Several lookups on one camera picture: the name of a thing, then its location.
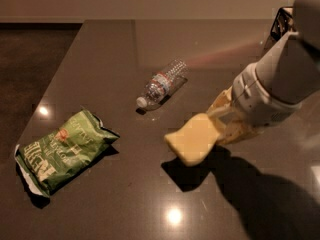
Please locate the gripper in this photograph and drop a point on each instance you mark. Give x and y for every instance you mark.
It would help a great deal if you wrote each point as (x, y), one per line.
(257, 101)

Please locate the yellow sponge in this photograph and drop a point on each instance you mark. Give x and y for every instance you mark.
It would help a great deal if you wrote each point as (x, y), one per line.
(193, 142)

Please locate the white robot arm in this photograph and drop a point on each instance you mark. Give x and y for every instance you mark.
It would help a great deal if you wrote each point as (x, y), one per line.
(268, 91)

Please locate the clear plastic water bottle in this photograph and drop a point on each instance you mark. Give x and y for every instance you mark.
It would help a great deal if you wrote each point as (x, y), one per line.
(163, 85)

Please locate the green chip bag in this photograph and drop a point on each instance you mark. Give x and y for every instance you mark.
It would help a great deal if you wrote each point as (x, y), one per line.
(50, 162)

